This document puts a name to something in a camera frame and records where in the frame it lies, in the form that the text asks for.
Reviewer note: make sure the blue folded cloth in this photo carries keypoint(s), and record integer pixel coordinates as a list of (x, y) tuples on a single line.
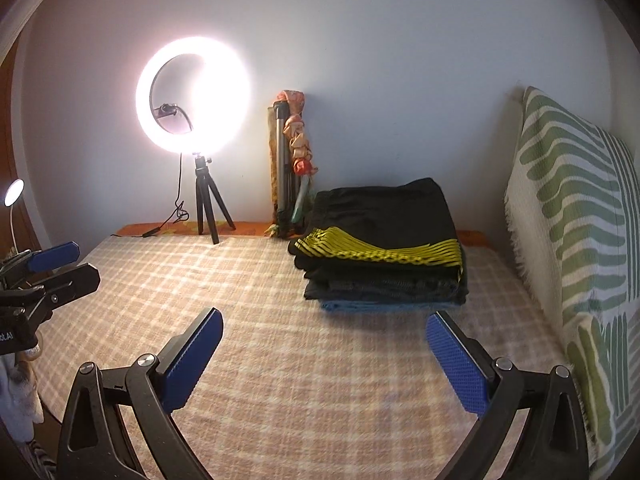
[(360, 307)]

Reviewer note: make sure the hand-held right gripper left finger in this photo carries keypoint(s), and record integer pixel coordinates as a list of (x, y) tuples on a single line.
[(192, 360)]

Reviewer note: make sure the black phone holder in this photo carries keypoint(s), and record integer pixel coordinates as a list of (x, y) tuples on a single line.
[(166, 110)]

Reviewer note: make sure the beige checked blanket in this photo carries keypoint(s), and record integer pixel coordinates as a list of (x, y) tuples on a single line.
[(300, 360)]

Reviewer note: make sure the green patterned white blanket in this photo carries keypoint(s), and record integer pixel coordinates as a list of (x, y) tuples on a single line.
[(565, 185)]

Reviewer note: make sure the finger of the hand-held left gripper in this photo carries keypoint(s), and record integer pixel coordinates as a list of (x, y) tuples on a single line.
[(55, 253), (70, 280)]

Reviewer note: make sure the black mini tripod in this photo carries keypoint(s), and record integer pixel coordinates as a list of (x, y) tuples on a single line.
[(202, 190)]

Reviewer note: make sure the black pants with yellow print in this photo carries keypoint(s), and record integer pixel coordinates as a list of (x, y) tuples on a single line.
[(380, 210)]

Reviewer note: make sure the grey folded pants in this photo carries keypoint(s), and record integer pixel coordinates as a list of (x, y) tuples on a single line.
[(380, 291)]

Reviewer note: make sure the small round desk lamp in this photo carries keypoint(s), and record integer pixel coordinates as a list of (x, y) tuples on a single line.
[(14, 191)]

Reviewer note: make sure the folded stand with colourful cloth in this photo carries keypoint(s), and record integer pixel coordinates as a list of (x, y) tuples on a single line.
[(292, 97)]

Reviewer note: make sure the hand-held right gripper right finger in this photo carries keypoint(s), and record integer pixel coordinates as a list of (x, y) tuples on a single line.
[(455, 355)]

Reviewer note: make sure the black white striped cloth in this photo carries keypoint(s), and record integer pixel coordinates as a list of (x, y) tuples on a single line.
[(42, 460)]

